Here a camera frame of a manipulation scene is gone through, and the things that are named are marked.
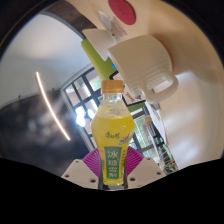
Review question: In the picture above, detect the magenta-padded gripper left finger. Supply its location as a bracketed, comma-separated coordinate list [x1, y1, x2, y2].
[60, 148, 102, 190]

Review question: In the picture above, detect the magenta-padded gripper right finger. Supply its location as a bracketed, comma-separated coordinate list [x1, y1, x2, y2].
[123, 147, 167, 190]

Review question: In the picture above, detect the yellow drink bottle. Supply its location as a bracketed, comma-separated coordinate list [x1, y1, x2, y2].
[90, 79, 136, 187]

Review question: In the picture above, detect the group of pendant lamps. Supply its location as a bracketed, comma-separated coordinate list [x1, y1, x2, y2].
[75, 105, 95, 128]

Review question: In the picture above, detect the long curved ceiling light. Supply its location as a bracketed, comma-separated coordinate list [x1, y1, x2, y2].
[35, 71, 72, 142]

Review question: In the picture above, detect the large black-framed window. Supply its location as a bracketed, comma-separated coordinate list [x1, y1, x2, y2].
[60, 64, 174, 168]

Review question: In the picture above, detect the white bowl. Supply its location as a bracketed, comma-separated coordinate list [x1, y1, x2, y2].
[81, 27, 116, 53]

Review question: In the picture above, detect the flat round red coaster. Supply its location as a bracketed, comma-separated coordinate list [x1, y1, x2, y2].
[107, 0, 137, 26]

